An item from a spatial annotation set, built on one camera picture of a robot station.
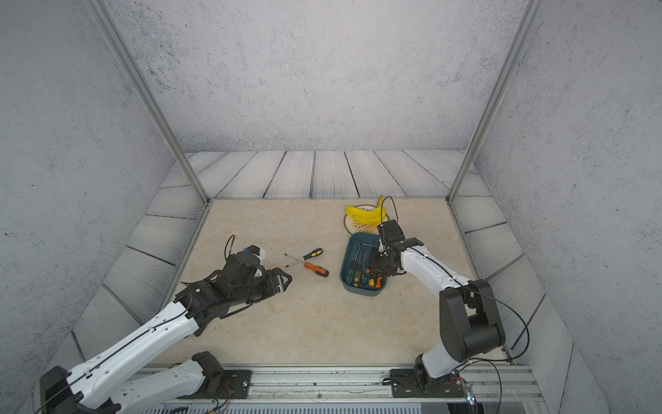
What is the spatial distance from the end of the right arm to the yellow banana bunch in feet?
0.95

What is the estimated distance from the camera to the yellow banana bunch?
3.61 ft

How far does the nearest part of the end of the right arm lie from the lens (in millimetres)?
649
